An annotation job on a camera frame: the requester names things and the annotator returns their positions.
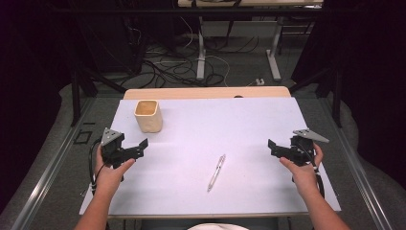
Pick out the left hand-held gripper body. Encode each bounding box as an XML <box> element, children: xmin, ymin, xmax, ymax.
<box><xmin>101</xmin><ymin>127</ymin><xmax>140</xmax><ymax>170</ymax></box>

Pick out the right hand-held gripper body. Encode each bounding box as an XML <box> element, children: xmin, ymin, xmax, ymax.
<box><xmin>287</xmin><ymin>127</ymin><xmax>330</xmax><ymax>168</ymax></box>

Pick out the person's left hand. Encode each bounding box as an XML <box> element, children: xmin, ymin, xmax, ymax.
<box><xmin>94</xmin><ymin>145</ymin><xmax>136</xmax><ymax>194</ymax></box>

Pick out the person's right hand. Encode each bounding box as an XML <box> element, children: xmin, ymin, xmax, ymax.
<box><xmin>279</xmin><ymin>142</ymin><xmax>325</xmax><ymax>196</ymax></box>

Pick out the beige square cup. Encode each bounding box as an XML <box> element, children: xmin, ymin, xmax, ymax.
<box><xmin>133</xmin><ymin>99</ymin><xmax>164</xmax><ymax>134</ymax></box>

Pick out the white table cover sheet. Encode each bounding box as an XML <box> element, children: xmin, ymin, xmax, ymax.
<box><xmin>79</xmin><ymin>97</ymin><xmax>343</xmax><ymax>217</ymax></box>

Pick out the black metal stand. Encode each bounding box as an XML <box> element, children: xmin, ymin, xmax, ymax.
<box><xmin>288</xmin><ymin>0</ymin><xmax>345</xmax><ymax>128</ymax></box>
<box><xmin>47</xmin><ymin>0</ymin><xmax>128</xmax><ymax>127</ymax></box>

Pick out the silver white pen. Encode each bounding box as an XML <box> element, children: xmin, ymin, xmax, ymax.
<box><xmin>206</xmin><ymin>153</ymin><xmax>227</xmax><ymax>194</ymax></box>

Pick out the white-legged background desk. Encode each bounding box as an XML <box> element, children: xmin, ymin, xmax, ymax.
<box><xmin>177</xmin><ymin>0</ymin><xmax>324</xmax><ymax>82</ymax></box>

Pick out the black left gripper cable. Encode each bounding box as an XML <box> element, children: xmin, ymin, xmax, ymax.
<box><xmin>88</xmin><ymin>137</ymin><xmax>106</xmax><ymax>196</ymax></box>

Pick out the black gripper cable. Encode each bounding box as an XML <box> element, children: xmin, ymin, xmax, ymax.
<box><xmin>300</xmin><ymin>144</ymin><xmax>327</xmax><ymax>199</ymax></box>
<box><xmin>88</xmin><ymin>137</ymin><xmax>106</xmax><ymax>196</ymax></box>

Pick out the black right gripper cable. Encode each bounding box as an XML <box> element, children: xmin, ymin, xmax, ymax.
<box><xmin>300</xmin><ymin>144</ymin><xmax>327</xmax><ymax>199</ymax></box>

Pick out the aluminium floor rail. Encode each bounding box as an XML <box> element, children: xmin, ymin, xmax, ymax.
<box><xmin>9</xmin><ymin>97</ymin><xmax>98</xmax><ymax>230</ymax></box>
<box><xmin>319</xmin><ymin>97</ymin><xmax>395</xmax><ymax>230</ymax></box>

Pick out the tangle of floor cables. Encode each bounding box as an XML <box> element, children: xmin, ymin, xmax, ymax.
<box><xmin>121</xmin><ymin>15</ymin><xmax>260</xmax><ymax>89</ymax></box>

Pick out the black horizontal frame bar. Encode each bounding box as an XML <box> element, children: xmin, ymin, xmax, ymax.
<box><xmin>47</xmin><ymin>7</ymin><xmax>362</xmax><ymax>15</ymax></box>

